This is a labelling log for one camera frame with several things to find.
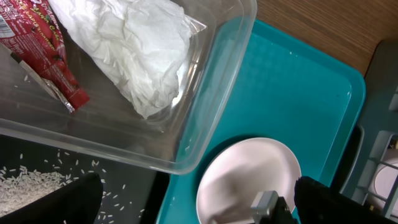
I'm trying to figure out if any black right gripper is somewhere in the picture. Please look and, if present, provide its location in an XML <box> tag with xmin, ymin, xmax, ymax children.
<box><xmin>267</xmin><ymin>197</ymin><xmax>298</xmax><ymax>224</ymax></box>

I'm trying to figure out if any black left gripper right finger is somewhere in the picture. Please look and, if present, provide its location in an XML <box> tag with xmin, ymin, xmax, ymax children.
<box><xmin>294</xmin><ymin>176</ymin><xmax>396</xmax><ymax>224</ymax></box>

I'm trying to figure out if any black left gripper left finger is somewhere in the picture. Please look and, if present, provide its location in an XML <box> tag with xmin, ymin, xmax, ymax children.
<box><xmin>1</xmin><ymin>173</ymin><xmax>103</xmax><ymax>224</ymax></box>

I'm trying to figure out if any pink plate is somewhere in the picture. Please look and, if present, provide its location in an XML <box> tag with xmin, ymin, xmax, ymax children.
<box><xmin>196</xmin><ymin>138</ymin><xmax>302</xmax><ymax>223</ymax></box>

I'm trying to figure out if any pile of rice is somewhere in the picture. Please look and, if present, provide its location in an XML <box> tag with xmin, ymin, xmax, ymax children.
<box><xmin>0</xmin><ymin>149</ymin><xmax>147</xmax><ymax>224</ymax></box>

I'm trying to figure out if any pink small bowl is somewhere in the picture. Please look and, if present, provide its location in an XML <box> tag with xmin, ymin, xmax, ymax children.
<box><xmin>370</xmin><ymin>165</ymin><xmax>397</xmax><ymax>216</ymax></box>

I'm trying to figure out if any white napkin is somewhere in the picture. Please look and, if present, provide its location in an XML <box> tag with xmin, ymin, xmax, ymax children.
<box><xmin>49</xmin><ymin>0</ymin><xmax>192</xmax><ymax>118</ymax></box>

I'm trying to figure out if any red wrapper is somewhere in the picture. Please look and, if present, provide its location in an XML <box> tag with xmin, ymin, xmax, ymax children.
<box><xmin>1</xmin><ymin>0</ymin><xmax>90</xmax><ymax>113</ymax></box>

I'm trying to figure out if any grey dishwasher rack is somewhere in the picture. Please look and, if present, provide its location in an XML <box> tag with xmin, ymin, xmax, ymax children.
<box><xmin>331</xmin><ymin>40</ymin><xmax>397</xmax><ymax>222</ymax></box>

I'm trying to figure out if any black tray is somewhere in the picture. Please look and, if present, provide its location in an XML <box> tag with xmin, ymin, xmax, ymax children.
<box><xmin>0</xmin><ymin>133</ymin><xmax>170</xmax><ymax>224</ymax></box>

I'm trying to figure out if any clear plastic bin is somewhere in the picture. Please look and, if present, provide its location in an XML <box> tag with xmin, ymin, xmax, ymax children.
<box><xmin>1</xmin><ymin>0</ymin><xmax>257</xmax><ymax>174</ymax></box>

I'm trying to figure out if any teal plastic tray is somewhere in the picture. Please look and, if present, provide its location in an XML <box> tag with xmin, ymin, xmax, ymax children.
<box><xmin>157</xmin><ymin>21</ymin><xmax>366</xmax><ymax>223</ymax></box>

